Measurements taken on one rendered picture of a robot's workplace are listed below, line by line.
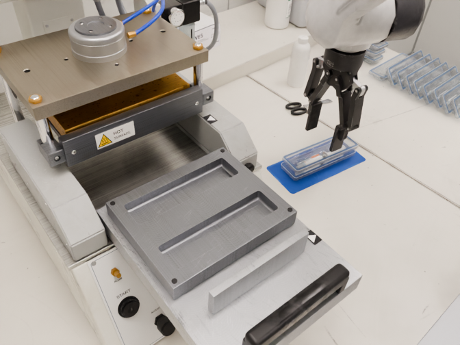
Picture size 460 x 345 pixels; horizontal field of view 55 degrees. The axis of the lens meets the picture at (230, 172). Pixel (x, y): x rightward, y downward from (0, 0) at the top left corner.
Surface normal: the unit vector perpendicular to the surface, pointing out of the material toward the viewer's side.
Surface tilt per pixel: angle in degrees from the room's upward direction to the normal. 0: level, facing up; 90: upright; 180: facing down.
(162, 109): 90
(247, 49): 0
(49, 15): 90
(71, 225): 41
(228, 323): 0
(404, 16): 76
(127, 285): 65
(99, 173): 0
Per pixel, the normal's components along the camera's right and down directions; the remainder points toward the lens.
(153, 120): 0.62, 0.56
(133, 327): 0.58, 0.20
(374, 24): 0.33, 0.74
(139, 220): 0.05, -0.73
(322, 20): -0.79, 0.39
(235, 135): 0.44, -0.18
